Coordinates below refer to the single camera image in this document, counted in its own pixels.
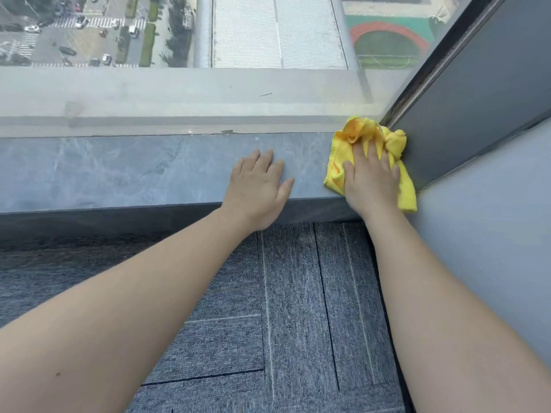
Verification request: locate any person's right hand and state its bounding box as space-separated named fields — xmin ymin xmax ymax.
xmin=342 ymin=137 xmax=402 ymax=218

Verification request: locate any person's left hand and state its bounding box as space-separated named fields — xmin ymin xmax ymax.
xmin=220 ymin=149 xmax=296 ymax=232

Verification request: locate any yellow cleaning cloth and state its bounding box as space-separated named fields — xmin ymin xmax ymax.
xmin=323 ymin=116 xmax=418 ymax=214

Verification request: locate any person's right forearm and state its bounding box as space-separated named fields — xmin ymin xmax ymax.
xmin=361 ymin=210 xmax=551 ymax=413

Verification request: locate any person's left forearm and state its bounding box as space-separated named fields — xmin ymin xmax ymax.
xmin=0 ymin=205 xmax=260 ymax=413

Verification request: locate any glass window pane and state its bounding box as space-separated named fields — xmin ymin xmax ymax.
xmin=0 ymin=0 xmax=476 ymax=138

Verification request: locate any grey marble window sill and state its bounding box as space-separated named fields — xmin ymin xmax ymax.
xmin=0 ymin=132 xmax=427 ymax=216

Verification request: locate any dark grey window frame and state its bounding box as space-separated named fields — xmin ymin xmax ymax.
xmin=379 ymin=0 xmax=551 ymax=192

